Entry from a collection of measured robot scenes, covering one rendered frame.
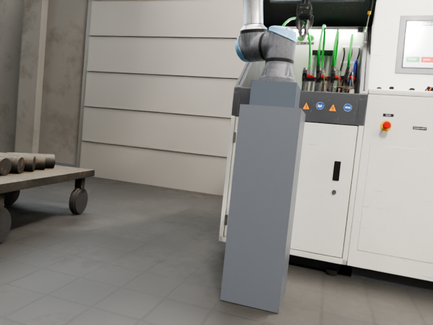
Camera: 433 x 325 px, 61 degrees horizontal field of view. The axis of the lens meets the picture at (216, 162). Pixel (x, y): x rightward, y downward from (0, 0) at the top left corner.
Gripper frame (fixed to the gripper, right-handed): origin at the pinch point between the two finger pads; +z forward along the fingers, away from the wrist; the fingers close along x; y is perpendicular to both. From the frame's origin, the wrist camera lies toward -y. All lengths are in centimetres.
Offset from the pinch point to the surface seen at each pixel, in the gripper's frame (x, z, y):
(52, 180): -140, 92, 14
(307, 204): 12, 87, -3
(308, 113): 7.0, 39.0, -3.1
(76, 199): -148, 110, -20
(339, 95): 21.7, 28.7, -3.1
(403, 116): 52, 37, -3
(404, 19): 51, -20, -35
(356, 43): 27, -12, -57
